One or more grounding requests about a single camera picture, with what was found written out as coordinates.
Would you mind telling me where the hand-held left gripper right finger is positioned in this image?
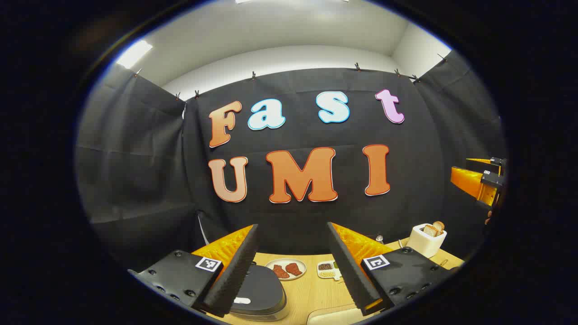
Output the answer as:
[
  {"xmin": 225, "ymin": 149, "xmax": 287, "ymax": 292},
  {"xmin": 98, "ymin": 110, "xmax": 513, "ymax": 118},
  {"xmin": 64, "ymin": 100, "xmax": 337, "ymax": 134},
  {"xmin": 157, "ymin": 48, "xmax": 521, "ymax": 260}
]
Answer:
[{"xmin": 327, "ymin": 221, "xmax": 454, "ymax": 316}]

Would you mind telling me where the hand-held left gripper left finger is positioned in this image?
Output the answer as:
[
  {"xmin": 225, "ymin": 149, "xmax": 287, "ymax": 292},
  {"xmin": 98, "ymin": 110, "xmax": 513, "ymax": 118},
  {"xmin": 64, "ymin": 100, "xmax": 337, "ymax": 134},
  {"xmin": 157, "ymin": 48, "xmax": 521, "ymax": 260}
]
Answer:
[{"xmin": 128, "ymin": 223, "xmax": 260, "ymax": 318}]

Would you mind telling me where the black and silver rice cooker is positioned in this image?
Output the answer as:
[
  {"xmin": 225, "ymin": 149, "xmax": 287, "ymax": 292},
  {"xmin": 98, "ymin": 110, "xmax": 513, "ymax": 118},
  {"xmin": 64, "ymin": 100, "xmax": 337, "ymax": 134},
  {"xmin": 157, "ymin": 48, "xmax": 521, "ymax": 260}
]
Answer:
[{"xmin": 228, "ymin": 264, "xmax": 289, "ymax": 322}]

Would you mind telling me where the white divided bean tray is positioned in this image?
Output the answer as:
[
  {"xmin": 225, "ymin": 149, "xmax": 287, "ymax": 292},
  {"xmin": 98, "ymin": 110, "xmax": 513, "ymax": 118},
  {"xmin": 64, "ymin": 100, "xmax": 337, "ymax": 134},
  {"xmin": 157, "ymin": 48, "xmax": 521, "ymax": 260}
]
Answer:
[{"xmin": 317, "ymin": 260, "xmax": 342, "ymax": 281}]

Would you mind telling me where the white round plate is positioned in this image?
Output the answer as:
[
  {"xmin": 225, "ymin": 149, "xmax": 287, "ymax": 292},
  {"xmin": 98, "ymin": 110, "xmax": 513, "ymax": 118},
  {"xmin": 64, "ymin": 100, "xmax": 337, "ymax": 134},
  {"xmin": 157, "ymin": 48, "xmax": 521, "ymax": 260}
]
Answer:
[{"xmin": 265, "ymin": 258, "xmax": 307, "ymax": 281}]

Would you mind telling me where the clear plastic container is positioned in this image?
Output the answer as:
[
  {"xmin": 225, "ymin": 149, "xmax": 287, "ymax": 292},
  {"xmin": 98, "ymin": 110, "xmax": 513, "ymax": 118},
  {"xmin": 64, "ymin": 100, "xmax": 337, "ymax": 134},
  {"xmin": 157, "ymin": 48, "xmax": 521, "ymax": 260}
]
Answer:
[{"xmin": 306, "ymin": 303, "xmax": 362, "ymax": 325}]

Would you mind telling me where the white toaster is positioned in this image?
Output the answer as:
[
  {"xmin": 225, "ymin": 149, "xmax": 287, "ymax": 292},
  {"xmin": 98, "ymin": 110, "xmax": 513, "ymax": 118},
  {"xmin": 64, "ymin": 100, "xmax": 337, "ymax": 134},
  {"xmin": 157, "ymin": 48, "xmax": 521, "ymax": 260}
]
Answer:
[{"xmin": 406, "ymin": 223, "xmax": 447, "ymax": 259}]

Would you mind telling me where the black backdrop cloth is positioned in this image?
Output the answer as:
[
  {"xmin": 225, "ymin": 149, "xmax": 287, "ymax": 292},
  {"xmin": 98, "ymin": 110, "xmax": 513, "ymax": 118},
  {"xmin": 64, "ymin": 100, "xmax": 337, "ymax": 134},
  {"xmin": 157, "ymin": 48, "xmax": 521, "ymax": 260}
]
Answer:
[{"xmin": 75, "ymin": 50, "xmax": 506, "ymax": 271}]

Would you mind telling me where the ceiling light panel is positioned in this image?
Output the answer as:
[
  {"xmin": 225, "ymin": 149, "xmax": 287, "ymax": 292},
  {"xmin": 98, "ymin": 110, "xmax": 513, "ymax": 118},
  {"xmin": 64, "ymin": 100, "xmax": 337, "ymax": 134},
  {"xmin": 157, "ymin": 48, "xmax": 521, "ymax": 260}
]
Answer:
[{"xmin": 117, "ymin": 40, "xmax": 153, "ymax": 69}]

